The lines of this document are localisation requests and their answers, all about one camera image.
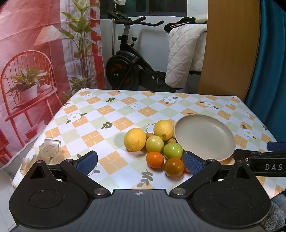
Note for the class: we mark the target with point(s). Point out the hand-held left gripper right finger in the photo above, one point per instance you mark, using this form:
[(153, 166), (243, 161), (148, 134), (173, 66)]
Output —
[(193, 162)]

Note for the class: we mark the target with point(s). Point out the wooden board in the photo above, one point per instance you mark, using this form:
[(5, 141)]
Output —
[(230, 44)]

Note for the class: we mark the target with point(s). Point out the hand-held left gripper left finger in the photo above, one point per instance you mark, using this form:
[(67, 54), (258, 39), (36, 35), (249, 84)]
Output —
[(86, 164)]

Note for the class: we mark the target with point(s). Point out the yellow lemon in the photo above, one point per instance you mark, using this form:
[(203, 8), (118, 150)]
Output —
[(134, 139), (163, 129)]

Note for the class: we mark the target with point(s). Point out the blue curtain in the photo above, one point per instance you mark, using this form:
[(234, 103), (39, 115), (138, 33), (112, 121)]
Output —
[(272, 67)]

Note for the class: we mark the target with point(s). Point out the white quilted blanket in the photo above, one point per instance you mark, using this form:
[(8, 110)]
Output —
[(183, 51)]

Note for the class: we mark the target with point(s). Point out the teal shaggy rug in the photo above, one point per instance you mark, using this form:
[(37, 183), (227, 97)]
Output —
[(279, 212)]

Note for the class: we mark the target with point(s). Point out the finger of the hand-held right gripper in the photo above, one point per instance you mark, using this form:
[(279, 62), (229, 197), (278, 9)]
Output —
[(242, 155), (277, 147)]

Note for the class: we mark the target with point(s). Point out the small brown longan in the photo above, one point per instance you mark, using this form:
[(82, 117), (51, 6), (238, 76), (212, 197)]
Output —
[(172, 141), (150, 135)]

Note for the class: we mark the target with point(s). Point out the black exercise bike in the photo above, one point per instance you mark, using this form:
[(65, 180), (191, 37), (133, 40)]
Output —
[(121, 67)]

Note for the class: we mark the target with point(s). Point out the red printed backdrop cloth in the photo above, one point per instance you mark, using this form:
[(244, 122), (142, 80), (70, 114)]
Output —
[(33, 67)]

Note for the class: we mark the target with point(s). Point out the black garment pink trim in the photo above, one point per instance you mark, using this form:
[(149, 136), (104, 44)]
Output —
[(176, 24)]

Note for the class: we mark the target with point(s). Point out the beige round plate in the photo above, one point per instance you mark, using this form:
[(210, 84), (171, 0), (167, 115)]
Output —
[(205, 136)]

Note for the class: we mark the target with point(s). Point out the green apple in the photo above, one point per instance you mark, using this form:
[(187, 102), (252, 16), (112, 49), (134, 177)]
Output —
[(154, 144), (172, 150)]

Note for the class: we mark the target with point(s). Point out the dark window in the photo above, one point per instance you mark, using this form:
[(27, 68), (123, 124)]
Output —
[(156, 6)]

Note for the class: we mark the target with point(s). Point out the dark orange tangerine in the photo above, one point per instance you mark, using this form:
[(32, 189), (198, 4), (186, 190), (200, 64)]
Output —
[(173, 167)]

